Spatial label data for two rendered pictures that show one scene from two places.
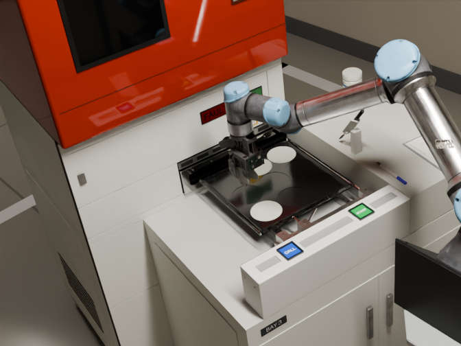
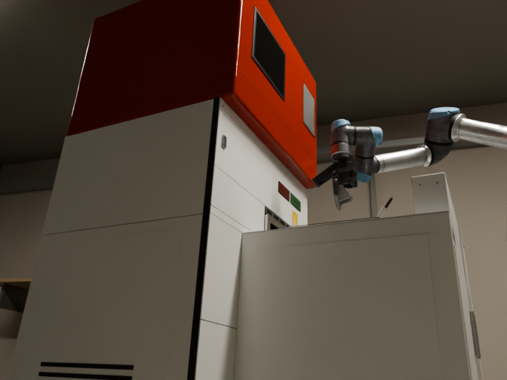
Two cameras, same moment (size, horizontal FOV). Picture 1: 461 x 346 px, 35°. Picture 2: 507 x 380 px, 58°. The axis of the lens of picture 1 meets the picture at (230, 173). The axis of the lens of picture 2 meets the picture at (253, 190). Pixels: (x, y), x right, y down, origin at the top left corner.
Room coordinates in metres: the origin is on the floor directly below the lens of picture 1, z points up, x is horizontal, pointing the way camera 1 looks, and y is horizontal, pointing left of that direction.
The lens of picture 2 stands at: (0.74, 1.10, 0.37)
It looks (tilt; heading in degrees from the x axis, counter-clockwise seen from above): 23 degrees up; 325
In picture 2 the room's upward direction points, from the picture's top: 3 degrees clockwise
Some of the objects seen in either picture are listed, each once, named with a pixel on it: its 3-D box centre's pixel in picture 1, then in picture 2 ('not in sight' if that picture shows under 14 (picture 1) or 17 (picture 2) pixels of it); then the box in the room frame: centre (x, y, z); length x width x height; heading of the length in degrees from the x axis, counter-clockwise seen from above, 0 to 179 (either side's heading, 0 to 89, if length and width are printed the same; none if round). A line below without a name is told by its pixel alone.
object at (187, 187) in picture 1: (236, 156); (288, 243); (2.10, -0.03, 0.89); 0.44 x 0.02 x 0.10; 118
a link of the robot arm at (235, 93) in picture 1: (238, 102); (341, 135); (1.82, -0.05, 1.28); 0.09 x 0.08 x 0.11; 52
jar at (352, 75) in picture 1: (352, 83); not in sight; (2.28, -0.48, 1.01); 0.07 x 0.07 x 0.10
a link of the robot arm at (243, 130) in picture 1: (241, 125); (341, 153); (1.82, -0.05, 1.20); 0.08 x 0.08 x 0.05
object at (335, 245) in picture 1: (328, 248); (440, 225); (1.57, -0.25, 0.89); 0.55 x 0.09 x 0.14; 118
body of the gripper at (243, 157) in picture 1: (245, 148); (343, 171); (1.82, -0.05, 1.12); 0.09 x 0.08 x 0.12; 32
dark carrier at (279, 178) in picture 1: (274, 181); not in sight; (1.92, -0.14, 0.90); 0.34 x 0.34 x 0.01; 28
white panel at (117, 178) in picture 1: (184, 145); (268, 198); (2.03, 0.14, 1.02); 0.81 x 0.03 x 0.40; 118
